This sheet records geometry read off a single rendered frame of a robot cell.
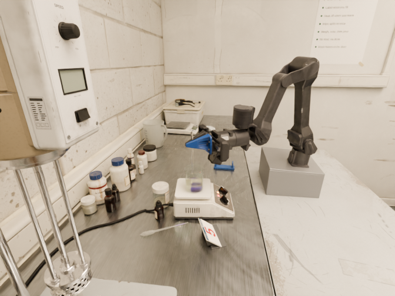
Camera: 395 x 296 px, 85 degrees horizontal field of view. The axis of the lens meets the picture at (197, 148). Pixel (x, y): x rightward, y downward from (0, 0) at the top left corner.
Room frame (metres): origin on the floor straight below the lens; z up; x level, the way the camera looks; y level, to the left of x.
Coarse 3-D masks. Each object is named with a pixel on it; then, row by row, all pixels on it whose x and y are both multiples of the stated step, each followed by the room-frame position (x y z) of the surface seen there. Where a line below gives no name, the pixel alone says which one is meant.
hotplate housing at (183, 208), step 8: (176, 200) 0.59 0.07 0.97; (184, 200) 0.59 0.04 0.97; (192, 200) 0.59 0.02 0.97; (200, 200) 0.59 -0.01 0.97; (208, 200) 0.59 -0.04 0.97; (176, 208) 0.57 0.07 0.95; (184, 208) 0.57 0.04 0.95; (192, 208) 0.57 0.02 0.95; (200, 208) 0.57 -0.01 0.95; (208, 208) 0.57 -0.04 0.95; (216, 208) 0.57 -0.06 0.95; (224, 208) 0.58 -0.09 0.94; (176, 216) 0.57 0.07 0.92; (184, 216) 0.57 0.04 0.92; (192, 216) 0.57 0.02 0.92; (200, 216) 0.57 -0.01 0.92; (208, 216) 0.57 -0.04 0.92; (216, 216) 0.57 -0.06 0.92; (224, 216) 0.57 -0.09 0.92; (232, 216) 0.57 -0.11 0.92
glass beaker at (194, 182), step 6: (186, 168) 0.64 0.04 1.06; (198, 168) 0.65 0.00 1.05; (186, 174) 0.61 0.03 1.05; (192, 174) 0.59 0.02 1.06; (198, 174) 0.60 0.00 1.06; (186, 180) 0.61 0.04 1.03; (192, 180) 0.59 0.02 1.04; (198, 180) 0.60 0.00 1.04; (186, 186) 0.61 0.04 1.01; (192, 186) 0.59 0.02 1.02; (198, 186) 0.60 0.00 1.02; (192, 192) 0.60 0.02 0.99; (198, 192) 0.60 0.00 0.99
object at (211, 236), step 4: (204, 224) 0.52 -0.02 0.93; (208, 224) 0.53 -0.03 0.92; (208, 228) 0.51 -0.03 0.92; (212, 228) 0.52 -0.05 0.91; (208, 232) 0.49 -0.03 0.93; (212, 232) 0.50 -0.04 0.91; (208, 236) 0.47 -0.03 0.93; (212, 236) 0.48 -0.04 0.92; (212, 240) 0.46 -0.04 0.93; (216, 240) 0.47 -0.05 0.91
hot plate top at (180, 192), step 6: (180, 180) 0.68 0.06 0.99; (204, 180) 0.68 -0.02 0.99; (180, 186) 0.64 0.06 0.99; (204, 186) 0.64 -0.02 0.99; (210, 186) 0.64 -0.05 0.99; (180, 192) 0.61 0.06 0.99; (186, 192) 0.61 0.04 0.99; (204, 192) 0.61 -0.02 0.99; (210, 192) 0.61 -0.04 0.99; (180, 198) 0.58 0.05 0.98; (186, 198) 0.58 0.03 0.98; (192, 198) 0.58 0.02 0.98; (198, 198) 0.58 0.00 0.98; (204, 198) 0.58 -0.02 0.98; (210, 198) 0.58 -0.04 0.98
